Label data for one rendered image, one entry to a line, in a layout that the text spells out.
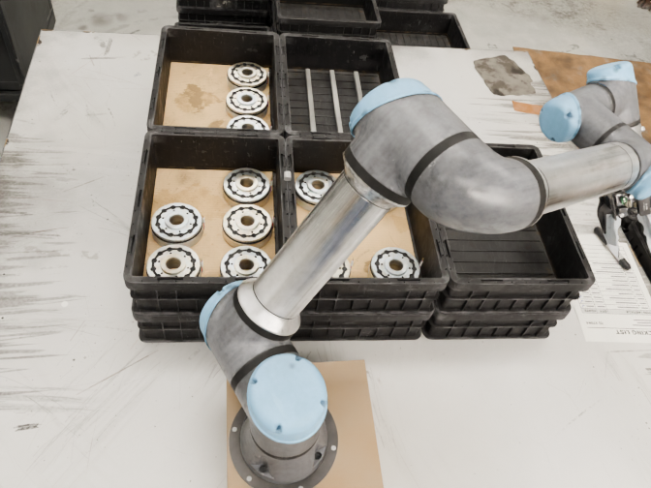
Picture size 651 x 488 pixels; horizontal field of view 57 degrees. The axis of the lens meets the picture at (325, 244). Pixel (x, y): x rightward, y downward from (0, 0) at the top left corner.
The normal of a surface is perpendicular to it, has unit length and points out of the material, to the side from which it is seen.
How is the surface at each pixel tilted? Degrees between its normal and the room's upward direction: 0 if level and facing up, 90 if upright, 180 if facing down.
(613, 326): 0
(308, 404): 10
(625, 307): 0
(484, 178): 34
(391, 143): 64
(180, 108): 0
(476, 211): 75
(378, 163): 59
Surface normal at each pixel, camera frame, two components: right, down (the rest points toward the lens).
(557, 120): -0.84, 0.36
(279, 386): 0.15, -0.47
